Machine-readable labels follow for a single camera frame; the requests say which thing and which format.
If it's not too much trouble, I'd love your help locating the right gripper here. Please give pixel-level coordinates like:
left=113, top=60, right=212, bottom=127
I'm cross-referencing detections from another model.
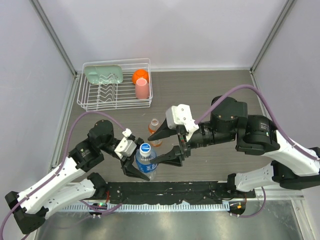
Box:
left=147, top=117, right=236, bottom=167

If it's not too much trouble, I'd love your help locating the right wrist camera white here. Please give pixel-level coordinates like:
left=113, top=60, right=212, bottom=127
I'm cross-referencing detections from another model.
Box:
left=165, top=104, right=199, bottom=142

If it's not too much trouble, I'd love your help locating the orange drink bottle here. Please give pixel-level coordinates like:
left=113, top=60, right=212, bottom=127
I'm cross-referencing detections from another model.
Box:
left=148, top=118, right=163, bottom=147

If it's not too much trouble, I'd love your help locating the white slotted cable duct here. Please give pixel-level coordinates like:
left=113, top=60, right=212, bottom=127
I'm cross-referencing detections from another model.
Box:
left=59, top=201, right=230, bottom=213

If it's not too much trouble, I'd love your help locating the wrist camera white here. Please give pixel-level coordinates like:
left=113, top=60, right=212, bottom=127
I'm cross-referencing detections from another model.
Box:
left=114, top=128, right=137, bottom=160
left=165, top=104, right=199, bottom=142

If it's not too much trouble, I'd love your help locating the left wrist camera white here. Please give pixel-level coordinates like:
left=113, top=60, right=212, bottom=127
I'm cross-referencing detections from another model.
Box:
left=114, top=128, right=137, bottom=160

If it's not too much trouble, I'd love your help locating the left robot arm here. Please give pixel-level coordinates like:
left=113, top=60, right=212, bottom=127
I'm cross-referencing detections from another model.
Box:
left=5, top=119, right=149, bottom=235

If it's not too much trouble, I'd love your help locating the green plastic tray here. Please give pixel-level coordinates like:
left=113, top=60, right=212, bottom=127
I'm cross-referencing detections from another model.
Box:
left=83, top=65, right=124, bottom=85

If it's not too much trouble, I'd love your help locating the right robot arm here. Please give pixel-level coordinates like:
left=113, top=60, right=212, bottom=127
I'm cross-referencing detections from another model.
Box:
left=149, top=97, right=320, bottom=198

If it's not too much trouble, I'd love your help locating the white blue bottle cap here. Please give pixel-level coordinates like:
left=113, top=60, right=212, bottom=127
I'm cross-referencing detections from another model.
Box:
left=139, top=143, right=152, bottom=154

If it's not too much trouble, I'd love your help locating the blue label water bottle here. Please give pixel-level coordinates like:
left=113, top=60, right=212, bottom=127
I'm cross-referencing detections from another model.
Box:
left=135, top=147, right=158, bottom=181

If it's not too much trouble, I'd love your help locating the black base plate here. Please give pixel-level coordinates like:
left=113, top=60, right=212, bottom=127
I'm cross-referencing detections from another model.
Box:
left=87, top=181, right=256, bottom=205

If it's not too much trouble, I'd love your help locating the pink cup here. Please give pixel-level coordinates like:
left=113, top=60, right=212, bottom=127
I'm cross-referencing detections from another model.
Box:
left=135, top=78, right=150, bottom=100

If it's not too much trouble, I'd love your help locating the white wire dish rack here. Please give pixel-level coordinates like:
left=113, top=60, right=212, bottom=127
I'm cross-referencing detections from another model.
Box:
left=76, top=58, right=153, bottom=112

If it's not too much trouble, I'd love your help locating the orange bowl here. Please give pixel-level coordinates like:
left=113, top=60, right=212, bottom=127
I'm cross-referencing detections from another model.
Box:
left=131, top=69, right=149, bottom=85

